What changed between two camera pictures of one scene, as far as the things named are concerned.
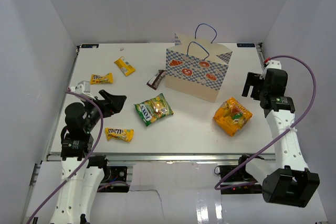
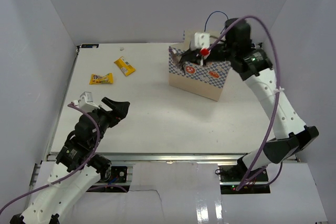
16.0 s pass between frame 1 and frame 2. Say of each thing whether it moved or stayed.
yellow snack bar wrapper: stayed
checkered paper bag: stayed
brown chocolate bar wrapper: moved
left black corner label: stayed
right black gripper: moved
